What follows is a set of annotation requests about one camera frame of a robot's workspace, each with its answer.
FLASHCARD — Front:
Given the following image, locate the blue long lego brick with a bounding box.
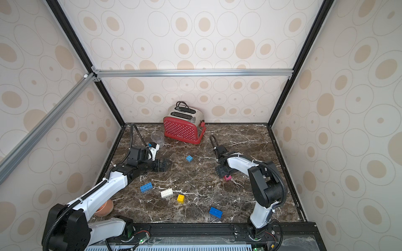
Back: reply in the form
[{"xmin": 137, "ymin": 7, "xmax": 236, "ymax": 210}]
[{"xmin": 140, "ymin": 182, "xmax": 153, "ymax": 193}]

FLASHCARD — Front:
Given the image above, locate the white long lego brick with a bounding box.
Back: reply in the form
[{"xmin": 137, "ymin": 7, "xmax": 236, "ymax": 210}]
[{"xmin": 160, "ymin": 188, "xmax": 173, "ymax": 198}]

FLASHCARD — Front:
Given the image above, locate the yellow small lego brick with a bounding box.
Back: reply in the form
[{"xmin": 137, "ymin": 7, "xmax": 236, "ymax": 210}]
[{"xmin": 177, "ymin": 195, "xmax": 185, "ymax": 204}]

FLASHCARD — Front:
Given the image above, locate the blue lego brick front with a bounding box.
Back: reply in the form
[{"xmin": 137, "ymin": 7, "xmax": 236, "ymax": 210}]
[{"xmin": 209, "ymin": 207, "xmax": 223, "ymax": 219}]

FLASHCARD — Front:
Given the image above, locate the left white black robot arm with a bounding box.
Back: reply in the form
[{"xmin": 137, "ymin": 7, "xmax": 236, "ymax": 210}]
[{"xmin": 41, "ymin": 142, "xmax": 172, "ymax": 251}]

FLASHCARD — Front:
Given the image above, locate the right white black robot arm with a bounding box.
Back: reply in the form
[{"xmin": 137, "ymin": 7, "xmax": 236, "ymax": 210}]
[{"xmin": 209, "ymin": 135, "xmax": 287, "ymax": 239}]

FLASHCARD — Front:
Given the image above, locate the clear plastic cup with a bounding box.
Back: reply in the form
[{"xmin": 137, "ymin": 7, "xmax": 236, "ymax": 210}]
[{"xmin": 151, "ymin": 131, "xmax": 165, "ymax": 147}]

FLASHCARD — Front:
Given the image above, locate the red polka dot toaster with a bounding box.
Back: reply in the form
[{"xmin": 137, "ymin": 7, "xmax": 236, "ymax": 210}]
[{"xmin": 163, "ymin": 101, "xmax": 206, "ymax": 144}]

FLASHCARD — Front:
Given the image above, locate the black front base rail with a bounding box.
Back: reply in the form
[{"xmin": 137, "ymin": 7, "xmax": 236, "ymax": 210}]
[{"xmin": 56, "ymin": 221, "xmax": 327, "ymax": 251}]

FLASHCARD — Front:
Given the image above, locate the horizontal aluminium rail back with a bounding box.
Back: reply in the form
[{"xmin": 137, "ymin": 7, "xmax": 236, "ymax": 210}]
[{"xmin": 94, "ymin": 69, "xmax": 294, "ymax": 77}]

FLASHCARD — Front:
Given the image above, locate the diagonal aluminium rail left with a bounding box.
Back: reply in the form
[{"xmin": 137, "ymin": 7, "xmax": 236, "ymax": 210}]
[{"xmin": 1, "ymin": 73, "xmax": 95, "ymax": 183}]

